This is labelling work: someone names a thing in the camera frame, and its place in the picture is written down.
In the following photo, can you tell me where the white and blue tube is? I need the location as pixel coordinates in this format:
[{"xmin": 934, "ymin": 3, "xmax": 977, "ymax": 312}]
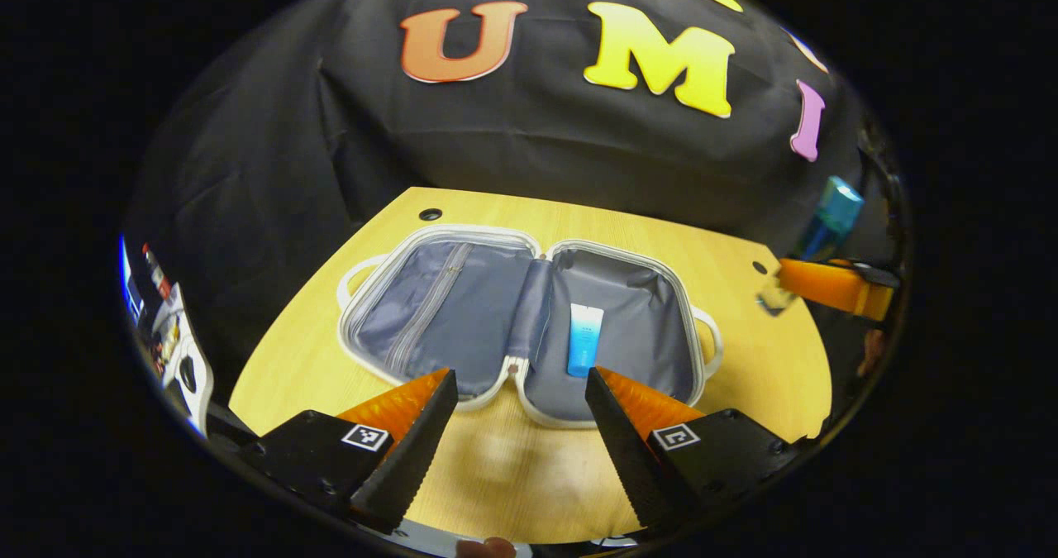
[{"xmin": 567, "ymin": 303, "xmax": 605, "ymax": 378}]

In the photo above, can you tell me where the black backdrop cloth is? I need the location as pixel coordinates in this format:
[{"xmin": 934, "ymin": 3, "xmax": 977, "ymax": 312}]
[{"xmin": 124, "ymin": 0, "xmax": 910, "ymax": 393}]

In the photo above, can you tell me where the red and white can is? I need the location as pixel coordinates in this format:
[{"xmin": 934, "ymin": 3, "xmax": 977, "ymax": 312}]
[{"xmin": 141, "ymin": 242, "xmax": 173, "ymax": 303}]

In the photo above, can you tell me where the white machine housing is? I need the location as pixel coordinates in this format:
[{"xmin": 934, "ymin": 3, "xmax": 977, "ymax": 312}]
[{"xmin": 151, "ymin": 284, "xmax": 216, "ymax": 436}]

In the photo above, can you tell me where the white suitcase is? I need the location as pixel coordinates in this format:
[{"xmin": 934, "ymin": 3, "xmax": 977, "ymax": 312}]
[{"xmin": 337, "ymin": 224, "xmax": 725, "ymax": 429}]

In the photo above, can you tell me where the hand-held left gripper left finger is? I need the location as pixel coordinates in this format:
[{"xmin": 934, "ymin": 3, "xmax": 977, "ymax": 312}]
[{"xmin": 238, "ymin": 368, "xmax": 460, "ymax": 536}]

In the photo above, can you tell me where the blue green glass bottle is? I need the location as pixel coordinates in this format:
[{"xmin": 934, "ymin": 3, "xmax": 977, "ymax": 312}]
[{"xmin": 759, "ymin": 176, "xmax": 865, "ymax": 317}]

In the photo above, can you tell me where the blue lit screen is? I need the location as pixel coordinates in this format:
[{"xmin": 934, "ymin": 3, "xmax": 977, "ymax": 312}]
[{"xmin": 118, "ymin": 236, "xmax": 143, "ymax": 323}]

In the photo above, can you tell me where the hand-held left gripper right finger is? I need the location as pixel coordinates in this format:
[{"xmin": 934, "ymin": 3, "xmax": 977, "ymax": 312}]
[{"xmin": 584, "ymin": 365, "xmax": 804, "ymax": 536}]

